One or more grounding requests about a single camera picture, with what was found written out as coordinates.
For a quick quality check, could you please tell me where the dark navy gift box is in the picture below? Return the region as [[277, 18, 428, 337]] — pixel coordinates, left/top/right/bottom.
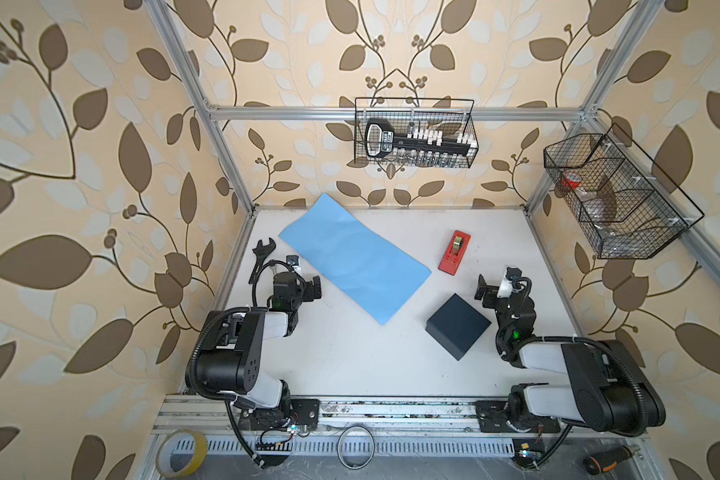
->
[[425, 294, 491, 361]]

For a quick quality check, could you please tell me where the light blue wrapping paper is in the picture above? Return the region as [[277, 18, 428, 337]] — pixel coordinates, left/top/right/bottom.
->
[[279, 194, 431, 325]]

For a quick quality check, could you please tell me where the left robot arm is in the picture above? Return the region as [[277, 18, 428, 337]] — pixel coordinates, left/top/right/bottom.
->
[[185, 255, 322, 435]]

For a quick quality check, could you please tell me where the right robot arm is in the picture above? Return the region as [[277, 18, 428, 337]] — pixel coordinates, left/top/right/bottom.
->
[[475, 267, 666, 437]]

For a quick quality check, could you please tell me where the red tape dispenser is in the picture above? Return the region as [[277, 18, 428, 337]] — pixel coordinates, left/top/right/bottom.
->
[[438, 230, 471, 276]]

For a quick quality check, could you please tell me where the black adjustable wrench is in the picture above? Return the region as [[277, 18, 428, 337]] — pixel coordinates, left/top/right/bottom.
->
[[248, 238, 276, 285]]

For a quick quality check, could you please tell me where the red white object in basket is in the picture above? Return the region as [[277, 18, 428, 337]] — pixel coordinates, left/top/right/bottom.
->
[[560, 171, 582, 191]]

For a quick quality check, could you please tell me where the black socket set tool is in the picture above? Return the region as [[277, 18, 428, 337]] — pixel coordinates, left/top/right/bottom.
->
[[360, 118, 479, 159]]

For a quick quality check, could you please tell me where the orange black screwdriver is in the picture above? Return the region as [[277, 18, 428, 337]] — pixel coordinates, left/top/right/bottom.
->
[[582, 445, 640, 476]]

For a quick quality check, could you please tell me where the yellow tape roll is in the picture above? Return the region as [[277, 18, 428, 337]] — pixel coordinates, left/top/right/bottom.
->
[[155, 430, 209, 479]]

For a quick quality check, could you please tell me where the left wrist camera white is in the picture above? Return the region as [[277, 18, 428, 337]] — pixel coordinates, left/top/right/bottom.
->
[[286, 255, 300, 268]]

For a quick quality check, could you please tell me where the right wire basket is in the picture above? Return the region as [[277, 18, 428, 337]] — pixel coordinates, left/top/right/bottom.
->
[[543, 124, 704, 260]]

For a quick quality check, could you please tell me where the wire basket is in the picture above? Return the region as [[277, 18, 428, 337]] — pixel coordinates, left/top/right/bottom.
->
[[353, 96, 479, 169], [543, 124, 704, 260]]

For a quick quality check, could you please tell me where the back wire basket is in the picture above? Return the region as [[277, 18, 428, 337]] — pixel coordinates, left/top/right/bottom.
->
[[353, 96, 479, 169]]

